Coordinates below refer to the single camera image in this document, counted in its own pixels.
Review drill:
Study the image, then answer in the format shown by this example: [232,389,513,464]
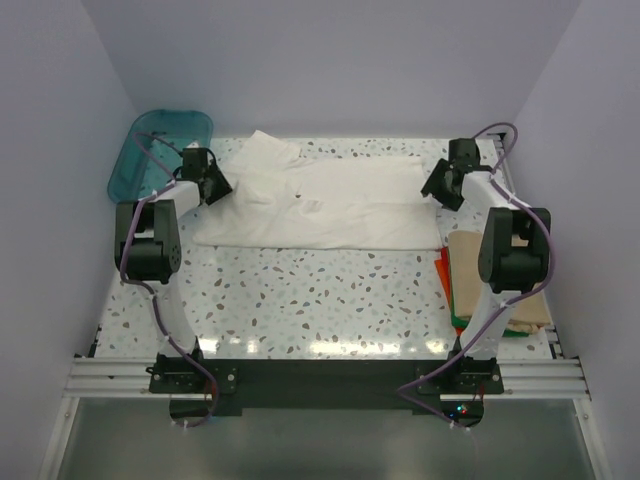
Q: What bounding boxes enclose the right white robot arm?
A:
[421,138,554,393]

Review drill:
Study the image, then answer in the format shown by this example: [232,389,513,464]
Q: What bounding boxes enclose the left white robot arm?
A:
[114,146,232,392]

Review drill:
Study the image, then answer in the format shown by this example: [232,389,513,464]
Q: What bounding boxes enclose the teal plastic basket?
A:
[107,109,213,204]

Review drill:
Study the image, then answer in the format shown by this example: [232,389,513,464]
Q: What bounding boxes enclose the orange folded t shirt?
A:
[434,247,454,318]

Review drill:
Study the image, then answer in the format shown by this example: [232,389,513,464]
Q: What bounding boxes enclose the green folded t shirt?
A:
[450,301,537,338]

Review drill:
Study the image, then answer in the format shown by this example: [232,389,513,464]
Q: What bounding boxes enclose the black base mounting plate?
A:
[146,355,504,426]

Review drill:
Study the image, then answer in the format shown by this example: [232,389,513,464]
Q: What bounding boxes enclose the aluminium frame rail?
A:
[63,357,591,400]

